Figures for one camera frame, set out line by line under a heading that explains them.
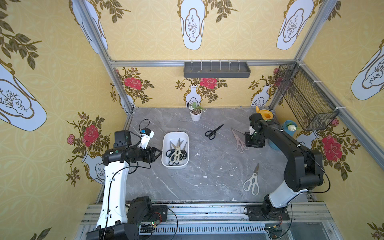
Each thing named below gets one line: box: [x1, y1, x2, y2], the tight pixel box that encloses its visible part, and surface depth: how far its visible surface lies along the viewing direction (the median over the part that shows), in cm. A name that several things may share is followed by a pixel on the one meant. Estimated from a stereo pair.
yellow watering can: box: [255, 106, 274, 120], surface depth 103 cm
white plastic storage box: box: [161, 131, 190, 170], surface depth 99 cm
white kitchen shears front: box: [243, 163, 260, 196], surface depth 84 cm
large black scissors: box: [205, 124, 224, 140], surface depth 108 cm
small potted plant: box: [188, 102, 204, 122], surface depth 112 cm
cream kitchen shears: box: [169, 138, 184, 163], surface depth 93 cm
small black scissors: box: [166, 142, 176, 166], surface depth 95 cm
